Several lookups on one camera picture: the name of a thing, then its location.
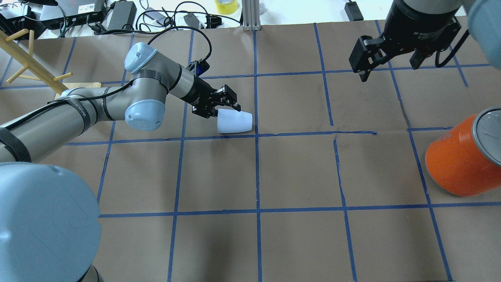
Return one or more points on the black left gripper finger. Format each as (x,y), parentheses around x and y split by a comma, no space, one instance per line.
(228,98)
(205,112)

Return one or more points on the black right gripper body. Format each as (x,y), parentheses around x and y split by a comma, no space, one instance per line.
(419,31)

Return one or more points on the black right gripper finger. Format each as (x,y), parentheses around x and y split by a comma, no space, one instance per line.
(368,54)
(417,59)

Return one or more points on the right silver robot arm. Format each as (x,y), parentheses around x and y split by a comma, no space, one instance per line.
(483,26)

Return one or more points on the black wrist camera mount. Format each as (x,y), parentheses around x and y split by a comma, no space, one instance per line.
(198,67)

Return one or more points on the light blue plastic cup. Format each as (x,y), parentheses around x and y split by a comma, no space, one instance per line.
(233,121)

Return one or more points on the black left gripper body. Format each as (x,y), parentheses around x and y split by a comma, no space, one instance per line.
(201,95)

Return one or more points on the yellow tape roll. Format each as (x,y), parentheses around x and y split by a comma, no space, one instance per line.
(226,7)

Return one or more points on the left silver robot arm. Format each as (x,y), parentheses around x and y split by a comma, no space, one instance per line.
(49,215)

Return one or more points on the aluminium frame post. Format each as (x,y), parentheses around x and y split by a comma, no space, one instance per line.
(251,15)

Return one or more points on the black power brick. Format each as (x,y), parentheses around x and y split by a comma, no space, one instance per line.
(122,15)

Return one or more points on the wooden cup tree stand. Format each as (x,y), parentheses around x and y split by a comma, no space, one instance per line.
(32,69)

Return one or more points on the orange can container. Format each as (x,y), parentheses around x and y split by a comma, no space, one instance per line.
(466,161)

